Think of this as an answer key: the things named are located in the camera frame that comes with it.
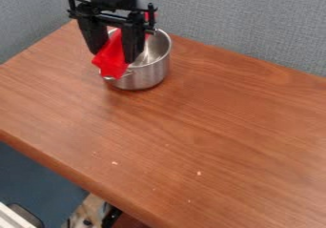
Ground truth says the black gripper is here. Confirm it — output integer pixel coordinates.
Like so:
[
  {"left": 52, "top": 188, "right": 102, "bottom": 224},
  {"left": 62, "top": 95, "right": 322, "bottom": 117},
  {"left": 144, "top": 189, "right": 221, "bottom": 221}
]
[{"left": 68, "top": 0, "right": 157, "bottom": 64}]

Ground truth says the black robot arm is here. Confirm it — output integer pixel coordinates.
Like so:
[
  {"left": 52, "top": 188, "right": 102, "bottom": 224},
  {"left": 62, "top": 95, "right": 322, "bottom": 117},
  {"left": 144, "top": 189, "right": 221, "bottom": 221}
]
[{"left": 68, "top": 0, "right": 157, "bottom": 63}]

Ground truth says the white object under table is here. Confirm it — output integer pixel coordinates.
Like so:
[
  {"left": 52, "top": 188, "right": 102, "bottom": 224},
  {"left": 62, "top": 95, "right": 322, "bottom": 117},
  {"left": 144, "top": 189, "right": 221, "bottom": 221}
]
[{"left": 0, "top": 202, "right": 37, "bottom": 228}]

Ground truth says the metal pot with handle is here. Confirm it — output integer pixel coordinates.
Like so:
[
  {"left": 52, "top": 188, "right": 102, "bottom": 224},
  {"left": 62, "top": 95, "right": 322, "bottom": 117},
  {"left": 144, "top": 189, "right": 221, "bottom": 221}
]
[{"left": 102, "top": 29, "right": 172, "bottom": 91}]

